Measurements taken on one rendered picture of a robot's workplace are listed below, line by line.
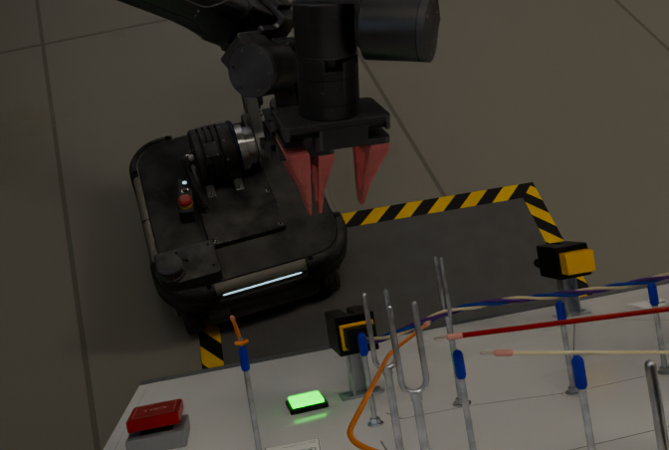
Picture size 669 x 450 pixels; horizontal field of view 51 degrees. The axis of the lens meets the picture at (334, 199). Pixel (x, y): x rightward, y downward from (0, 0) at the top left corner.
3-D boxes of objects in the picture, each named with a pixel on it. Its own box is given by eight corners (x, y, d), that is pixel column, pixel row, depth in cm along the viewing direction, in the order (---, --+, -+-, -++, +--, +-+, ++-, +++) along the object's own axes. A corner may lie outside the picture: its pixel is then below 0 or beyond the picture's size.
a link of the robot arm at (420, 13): (343, 0, 72) (325, -75, 65) (456, 1, 68) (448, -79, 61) (311, 85, 66) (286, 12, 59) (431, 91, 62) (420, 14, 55)
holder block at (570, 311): (557, 303, 106) (547, 238, 106) (598, 315, 94) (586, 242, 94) (529, 309, 105) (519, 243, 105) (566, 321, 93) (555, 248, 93)
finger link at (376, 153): (392, 212, 69) (390, 121, 65) (322, 224, 67) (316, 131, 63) (371, 186, 75) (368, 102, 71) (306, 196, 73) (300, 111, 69)
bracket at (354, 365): (378, 386, 77) (371, 341, 77) (384, 392, 74) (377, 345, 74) (337, 395, 76) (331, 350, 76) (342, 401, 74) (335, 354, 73)
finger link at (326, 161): (342, 214, 84) (333, 136, 82) (284, 224, 82) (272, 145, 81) (331, 205, 90) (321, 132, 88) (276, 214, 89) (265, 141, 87)
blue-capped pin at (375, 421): (381, 419, 66) (366, 329, 66) (385, 424, 64) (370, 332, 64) (365, 423, 65) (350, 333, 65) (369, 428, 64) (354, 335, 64)
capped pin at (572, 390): (575, 396, 63) (560, 303, 63) (561, 394, 65) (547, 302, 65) (585, 391, 64) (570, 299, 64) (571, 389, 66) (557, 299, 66)
